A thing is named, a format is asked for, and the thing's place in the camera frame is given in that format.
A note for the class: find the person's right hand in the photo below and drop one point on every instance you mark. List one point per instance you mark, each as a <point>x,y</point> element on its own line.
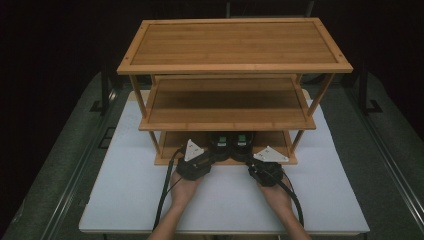
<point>276,196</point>

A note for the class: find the person's left hand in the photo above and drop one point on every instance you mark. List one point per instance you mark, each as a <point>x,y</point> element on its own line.
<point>185,193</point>

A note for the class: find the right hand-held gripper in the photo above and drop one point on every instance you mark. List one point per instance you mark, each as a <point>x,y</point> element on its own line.
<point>270,166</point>

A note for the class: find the wooden three-tier shoe rack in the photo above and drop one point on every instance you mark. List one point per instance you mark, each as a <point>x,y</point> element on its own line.
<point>233,43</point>

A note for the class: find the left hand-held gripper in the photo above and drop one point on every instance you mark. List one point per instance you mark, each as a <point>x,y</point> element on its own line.
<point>195,163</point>

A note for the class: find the black metal stand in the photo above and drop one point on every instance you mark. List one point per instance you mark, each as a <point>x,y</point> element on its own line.
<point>104,96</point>
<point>365,96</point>

